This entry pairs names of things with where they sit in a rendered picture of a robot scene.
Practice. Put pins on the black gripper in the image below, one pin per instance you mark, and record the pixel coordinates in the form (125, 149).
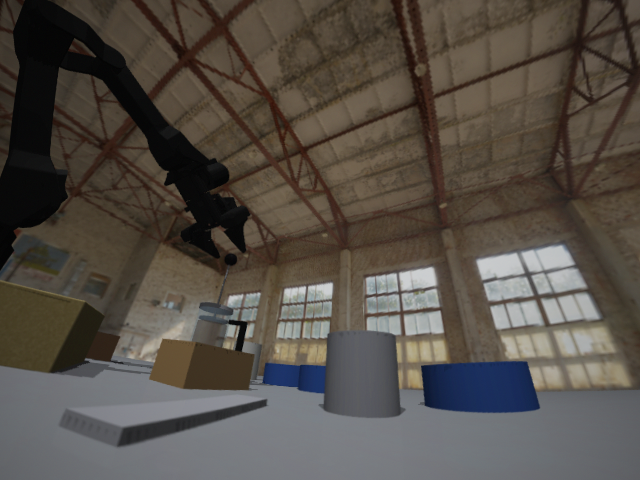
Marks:
(205, 211)

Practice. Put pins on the french press coffee maker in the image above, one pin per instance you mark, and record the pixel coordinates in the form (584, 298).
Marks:
(211, 326)

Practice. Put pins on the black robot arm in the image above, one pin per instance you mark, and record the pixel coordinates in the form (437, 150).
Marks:
(31, 189)

